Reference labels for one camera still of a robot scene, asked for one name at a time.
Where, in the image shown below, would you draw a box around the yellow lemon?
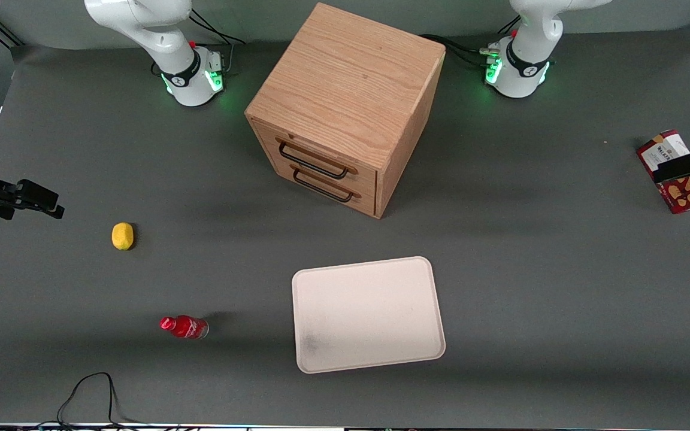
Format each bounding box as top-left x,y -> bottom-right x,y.
111,222 -> 135,251

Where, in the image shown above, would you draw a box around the black cable loop on table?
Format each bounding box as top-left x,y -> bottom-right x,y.
38,372 -> 160,430

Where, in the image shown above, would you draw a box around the black wire drawer handle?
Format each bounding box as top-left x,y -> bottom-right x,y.
290,165 -> 362,204
277,139 -> 359,180

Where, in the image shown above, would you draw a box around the red cookie box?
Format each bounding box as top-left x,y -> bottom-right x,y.
637,130 -> 690,215

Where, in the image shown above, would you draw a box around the red soda bottle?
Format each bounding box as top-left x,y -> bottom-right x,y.
159,315 -> 210,340

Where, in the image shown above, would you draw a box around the pale pink rectangular tray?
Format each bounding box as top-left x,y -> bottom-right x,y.
292,256 -> 446,375

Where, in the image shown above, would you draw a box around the wooden drawer front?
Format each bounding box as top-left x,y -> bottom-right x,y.
258,148 -> 378,218
252,119 -> 379,195

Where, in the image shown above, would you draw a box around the black cables at arm base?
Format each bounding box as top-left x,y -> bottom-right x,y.
419,14 -> 523,70
188,8 -> 247,76

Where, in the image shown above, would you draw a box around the oak wooden drawer cabinet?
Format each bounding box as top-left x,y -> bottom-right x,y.
244,2 -> 446,220

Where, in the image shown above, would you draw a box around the black cables at right arm base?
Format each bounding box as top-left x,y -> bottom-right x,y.
188,8 -> 247,76

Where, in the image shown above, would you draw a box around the black cables at left arm base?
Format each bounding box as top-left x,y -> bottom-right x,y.
419,14 -> 523,70

